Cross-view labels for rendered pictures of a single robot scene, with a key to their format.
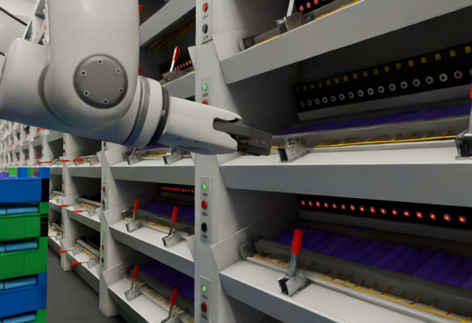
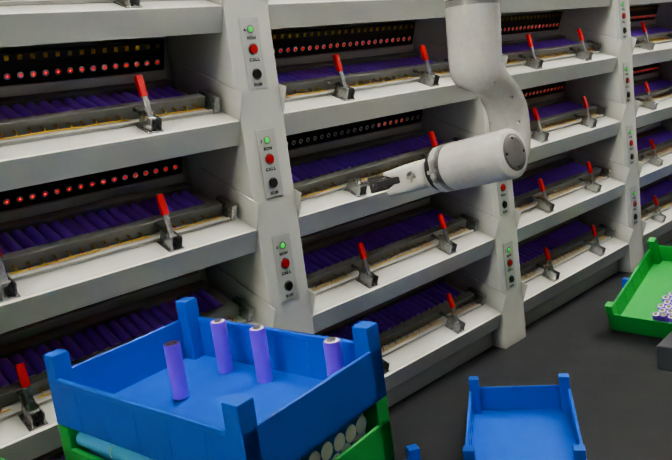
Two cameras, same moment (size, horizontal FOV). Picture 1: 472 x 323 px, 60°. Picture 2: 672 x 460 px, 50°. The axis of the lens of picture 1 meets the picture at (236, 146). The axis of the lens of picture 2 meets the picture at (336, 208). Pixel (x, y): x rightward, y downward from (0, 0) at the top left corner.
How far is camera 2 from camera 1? 1.62 m
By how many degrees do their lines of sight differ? 99
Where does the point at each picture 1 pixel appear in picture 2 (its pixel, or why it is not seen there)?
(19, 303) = not seen: outside the picture
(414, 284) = (404, 242)
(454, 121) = (411, 156)
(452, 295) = (418, 238)
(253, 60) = (322, 117)
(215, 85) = (282, 138)
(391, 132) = (387, 165)
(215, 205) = (299, 257)
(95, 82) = not seen: hidden behind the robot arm
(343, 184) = (399, 198)
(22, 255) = not seen: hidden behind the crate
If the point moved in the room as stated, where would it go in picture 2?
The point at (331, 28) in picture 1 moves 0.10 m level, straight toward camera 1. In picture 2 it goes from (385, 104) to (433, 98)
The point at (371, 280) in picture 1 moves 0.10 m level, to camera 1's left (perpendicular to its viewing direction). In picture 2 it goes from (385, 254) to (396, 264)
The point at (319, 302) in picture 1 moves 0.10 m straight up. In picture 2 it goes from (388, 276) to (382, 231)
